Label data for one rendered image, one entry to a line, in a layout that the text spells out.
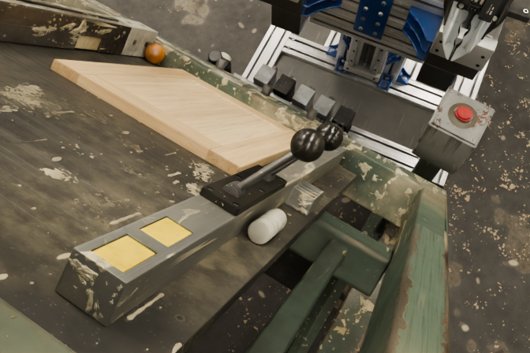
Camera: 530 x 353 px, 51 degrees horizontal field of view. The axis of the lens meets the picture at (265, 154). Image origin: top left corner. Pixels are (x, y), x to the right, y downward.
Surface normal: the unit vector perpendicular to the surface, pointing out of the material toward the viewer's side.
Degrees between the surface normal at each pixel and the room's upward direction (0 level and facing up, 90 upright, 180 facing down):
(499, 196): 0
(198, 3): 0
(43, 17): 90
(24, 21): 90
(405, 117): 0
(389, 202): 35
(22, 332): 55
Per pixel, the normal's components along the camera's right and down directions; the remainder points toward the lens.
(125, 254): 0.44, -0.87
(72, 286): -0.30, 0.11
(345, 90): 0.00, -0.41
